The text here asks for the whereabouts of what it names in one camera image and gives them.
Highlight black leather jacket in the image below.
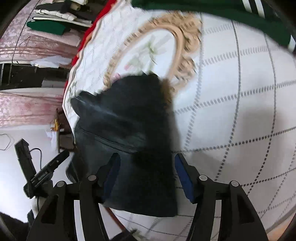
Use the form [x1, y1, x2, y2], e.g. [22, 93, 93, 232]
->
[66, 74, 178, 217]

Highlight black cable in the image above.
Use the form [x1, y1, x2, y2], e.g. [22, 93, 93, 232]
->
[28, 147, 43, 171]

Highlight pink curtain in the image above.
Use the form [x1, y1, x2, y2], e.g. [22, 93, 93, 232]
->
[1, 1, 82, 127]

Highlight green varsity jacket striped cuffs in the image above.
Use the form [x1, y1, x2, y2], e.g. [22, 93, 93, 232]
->
[132, 1, 295, 54]

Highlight clothes rack with hanging garments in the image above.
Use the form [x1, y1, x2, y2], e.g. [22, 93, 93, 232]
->
[26, 0, 107, 36]

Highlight white diamond-pattern floral sheet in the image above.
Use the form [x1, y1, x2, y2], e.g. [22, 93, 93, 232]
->
[63, 1, 295, 232]

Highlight red floral blanket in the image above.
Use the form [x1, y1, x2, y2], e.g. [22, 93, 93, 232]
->
[71, 0, 117, 66]

